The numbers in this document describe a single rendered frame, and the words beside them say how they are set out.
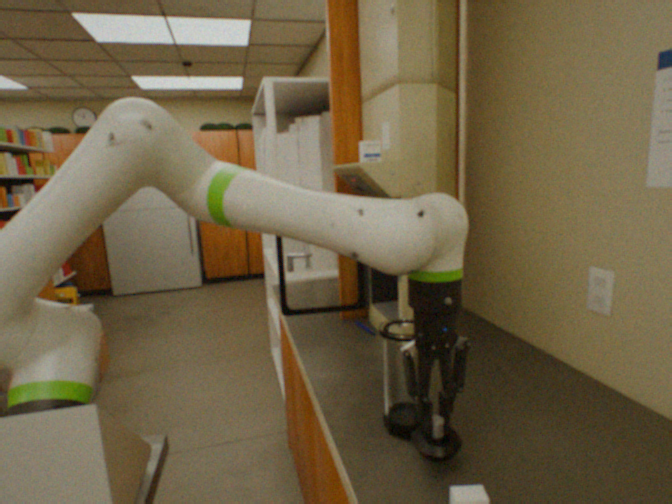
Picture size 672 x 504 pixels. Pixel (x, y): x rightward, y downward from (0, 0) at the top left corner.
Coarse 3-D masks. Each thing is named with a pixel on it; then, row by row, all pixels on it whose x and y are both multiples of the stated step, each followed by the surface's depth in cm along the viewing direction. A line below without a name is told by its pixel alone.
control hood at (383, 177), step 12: (336, 168) 136; (348, 168) 123; (360, 168) 112; (372, 168) 112; (384, 168) 113; (396, 168) 114; (372, 180) 114; (384, 180) 113; (396, 180) 114; (384, 192) 116; (396, 192) 115
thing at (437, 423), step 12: (432, 420) 75; (420, 432) 77; (432, 432) 75; (444, 432) 77; (420, 444) 74; (432, 444) 73; (444, 444) 73; (456, 444) 74; (432, 456) 73; (444, 456) 72
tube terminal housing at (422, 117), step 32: (384, 96) 120; (416, 96) 112; (448, 96) 122; (416, 128) 113; (448, 128) 124; (384, 160) 124; (416, 160) 115; (448, 160) 126; (416, 192) 116; (448, 192) 128; (384, 320) 138
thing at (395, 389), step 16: (400, 320) 90; (400, 336) 81; (384, 352) 86; (416, 352) 82; (384, 368) 87; (400, 368) 83; (416, 368) 83; (384, 384) 88; (400, 384) 84; (400, 400) 84; (400, 416) 85; (416, 416) 85
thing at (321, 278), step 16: (288, 240) 144; (304, 256) 146; (320, 256) 146; (336, 256) 147; (304, 272) 147; (320, 272) 147; (336, 272) 148; (352, 272) 149; (288, 288) 147; (304, 288) 148; (320, 288) 148; (336, 288) 149; (352, 288) 150; (288, 304) 148; (304, 304) 149; (320, 304) 150; (336, 304) 150
